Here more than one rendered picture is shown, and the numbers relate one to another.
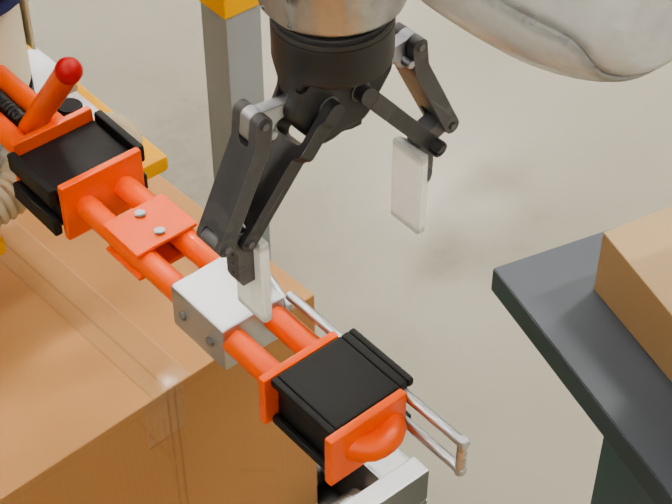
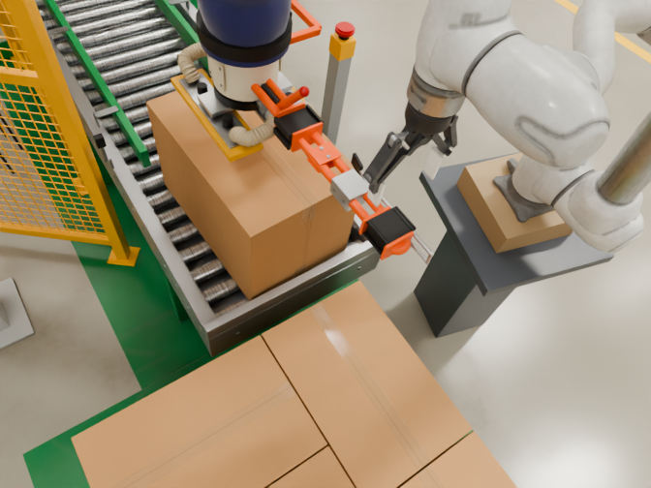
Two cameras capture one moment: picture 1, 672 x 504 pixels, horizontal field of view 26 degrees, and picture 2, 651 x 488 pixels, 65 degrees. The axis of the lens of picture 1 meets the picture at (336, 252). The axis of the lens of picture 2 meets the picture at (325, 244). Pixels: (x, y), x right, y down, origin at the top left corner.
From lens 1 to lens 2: 0.19 m
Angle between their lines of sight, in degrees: 13
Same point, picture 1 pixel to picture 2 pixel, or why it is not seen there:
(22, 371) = (260, 190)
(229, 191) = (379, 163)
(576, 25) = (553, 148)
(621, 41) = (568, 157)
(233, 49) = (339, 73)
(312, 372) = (381, 220)
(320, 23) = (432, 111)
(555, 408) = (420, 214)
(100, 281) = (289, 160)
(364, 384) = (399, 228)
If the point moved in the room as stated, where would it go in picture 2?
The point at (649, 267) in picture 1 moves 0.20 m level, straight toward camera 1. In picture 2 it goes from (480, 182) to (465, 226)
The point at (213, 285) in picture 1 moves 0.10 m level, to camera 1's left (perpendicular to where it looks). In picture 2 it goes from (347, 181) to (301, 173)
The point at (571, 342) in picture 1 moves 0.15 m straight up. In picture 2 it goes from (446, 202) to (460, 174)
